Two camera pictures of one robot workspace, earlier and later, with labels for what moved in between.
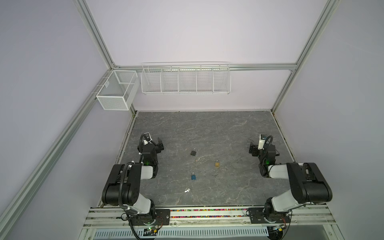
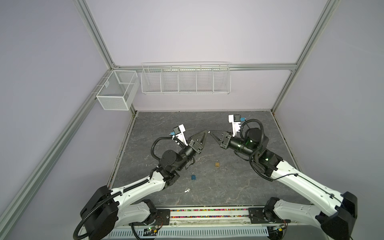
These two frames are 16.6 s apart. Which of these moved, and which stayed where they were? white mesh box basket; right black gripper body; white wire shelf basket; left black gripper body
Moved: left black gripper body; right black gripper body
Stayed: white mesh box basket; white wire shelf basket
